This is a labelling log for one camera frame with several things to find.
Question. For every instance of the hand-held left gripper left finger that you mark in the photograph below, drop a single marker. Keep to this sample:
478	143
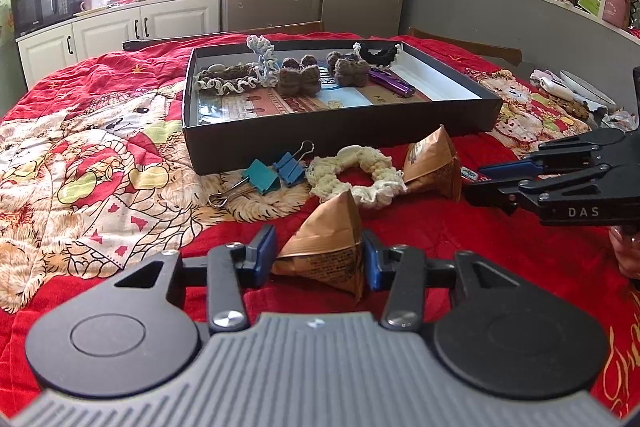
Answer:
267	257

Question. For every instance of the brown pyramid snack packet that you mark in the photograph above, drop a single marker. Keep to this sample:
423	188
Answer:
325	252
435	167

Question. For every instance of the cream knit scrunchie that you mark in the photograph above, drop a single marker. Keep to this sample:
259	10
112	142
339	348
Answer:
325	179

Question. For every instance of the black scrunchie with white edge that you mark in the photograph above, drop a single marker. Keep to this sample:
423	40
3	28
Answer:
380	52

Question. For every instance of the teal binder clip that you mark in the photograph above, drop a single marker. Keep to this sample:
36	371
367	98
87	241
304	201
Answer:
260	177

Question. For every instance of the red snack stick packet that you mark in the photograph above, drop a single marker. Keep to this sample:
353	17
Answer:
469	174

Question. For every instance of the pink bag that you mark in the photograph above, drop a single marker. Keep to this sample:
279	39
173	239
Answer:
616	7

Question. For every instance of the brown scrunchie with cream edge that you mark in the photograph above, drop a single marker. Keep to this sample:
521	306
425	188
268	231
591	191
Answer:
230	74

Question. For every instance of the person's right hand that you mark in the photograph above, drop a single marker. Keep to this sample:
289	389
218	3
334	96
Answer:
629	252

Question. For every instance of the blue binder clip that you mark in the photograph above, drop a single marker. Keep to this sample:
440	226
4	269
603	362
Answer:
290	168

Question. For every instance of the black microwave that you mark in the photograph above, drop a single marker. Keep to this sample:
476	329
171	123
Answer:
37	7

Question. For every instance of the red printed bear blanket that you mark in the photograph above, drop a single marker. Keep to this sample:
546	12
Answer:
100	207

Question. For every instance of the brown wooden chair back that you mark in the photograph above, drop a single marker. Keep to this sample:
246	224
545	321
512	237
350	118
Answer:
480	49

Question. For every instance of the brown knit bow hair clip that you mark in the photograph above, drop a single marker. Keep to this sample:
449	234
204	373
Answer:
297	77
350	72

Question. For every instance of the dark wooden chair back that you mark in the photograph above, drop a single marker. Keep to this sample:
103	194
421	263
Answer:
225	34

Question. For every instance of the white pink toy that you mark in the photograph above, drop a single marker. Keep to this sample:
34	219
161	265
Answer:
550	84

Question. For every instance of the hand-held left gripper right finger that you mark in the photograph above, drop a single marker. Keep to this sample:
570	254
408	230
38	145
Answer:
372	267

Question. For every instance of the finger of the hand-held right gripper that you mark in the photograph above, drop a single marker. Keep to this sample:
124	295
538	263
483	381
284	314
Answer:
490	194
510	168

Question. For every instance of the light blue knit scrunchie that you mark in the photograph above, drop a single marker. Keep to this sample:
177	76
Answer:
267	67

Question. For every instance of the white kitchen cabinet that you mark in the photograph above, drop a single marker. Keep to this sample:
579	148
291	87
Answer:
110	32

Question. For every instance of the black shallow cardboard box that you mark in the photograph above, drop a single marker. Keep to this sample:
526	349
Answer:
325	132

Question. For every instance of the purple lighter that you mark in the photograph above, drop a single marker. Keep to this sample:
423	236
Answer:
392	82

